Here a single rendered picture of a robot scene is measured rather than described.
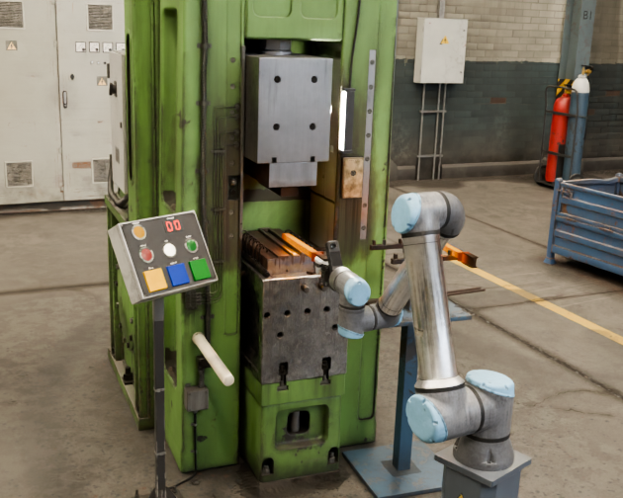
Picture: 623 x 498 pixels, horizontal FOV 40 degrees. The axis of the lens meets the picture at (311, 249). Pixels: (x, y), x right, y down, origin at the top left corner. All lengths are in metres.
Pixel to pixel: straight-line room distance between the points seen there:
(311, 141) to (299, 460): 1.36
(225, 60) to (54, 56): 5.19
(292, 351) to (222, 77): 1.13
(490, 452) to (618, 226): 4.32
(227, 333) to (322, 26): 1.31
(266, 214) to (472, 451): 1.63
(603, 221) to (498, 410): 4.41
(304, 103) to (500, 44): 7.95
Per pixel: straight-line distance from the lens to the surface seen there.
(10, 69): 8.39
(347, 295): 2.87
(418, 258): 2.52
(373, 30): 3.57
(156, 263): 3.05
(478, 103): 11.03
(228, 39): 3.35
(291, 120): 3.30
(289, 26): 3.42
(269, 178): 3.31
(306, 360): 3.53
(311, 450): 3.73
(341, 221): 3.62
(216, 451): 3.80
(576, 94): 10.33
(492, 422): 2.67
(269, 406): 3.57
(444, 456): 2.77
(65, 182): 8.59
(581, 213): 7.08
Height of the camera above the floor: 1.92
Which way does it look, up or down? 15 degrees down
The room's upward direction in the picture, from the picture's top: 2 degrees clockwise
